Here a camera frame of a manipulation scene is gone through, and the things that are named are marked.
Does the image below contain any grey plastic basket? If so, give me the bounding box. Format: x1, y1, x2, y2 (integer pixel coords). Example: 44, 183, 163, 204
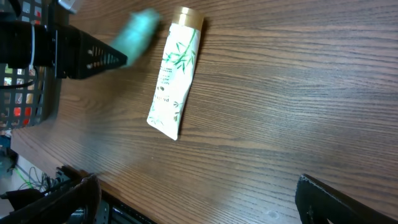
1, 1, 68, 134

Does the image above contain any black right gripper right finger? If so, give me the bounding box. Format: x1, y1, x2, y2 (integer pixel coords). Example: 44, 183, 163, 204
295, 174, 397, 224

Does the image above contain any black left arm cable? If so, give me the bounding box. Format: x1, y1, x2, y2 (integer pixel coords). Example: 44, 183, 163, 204
0, 67, 40, 91

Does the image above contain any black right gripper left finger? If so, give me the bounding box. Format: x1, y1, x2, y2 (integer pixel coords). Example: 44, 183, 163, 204
1, 174, 101, 224

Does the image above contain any teal snack packet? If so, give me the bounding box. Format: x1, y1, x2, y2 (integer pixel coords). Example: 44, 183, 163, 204
111, 8, 161, 67

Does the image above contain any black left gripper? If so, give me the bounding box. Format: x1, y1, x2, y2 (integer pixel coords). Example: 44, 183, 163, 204
1, 21, 127, 79

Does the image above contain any white tube with gold cap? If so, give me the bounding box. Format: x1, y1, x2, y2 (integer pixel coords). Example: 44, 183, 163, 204
147, 7, 204, 141

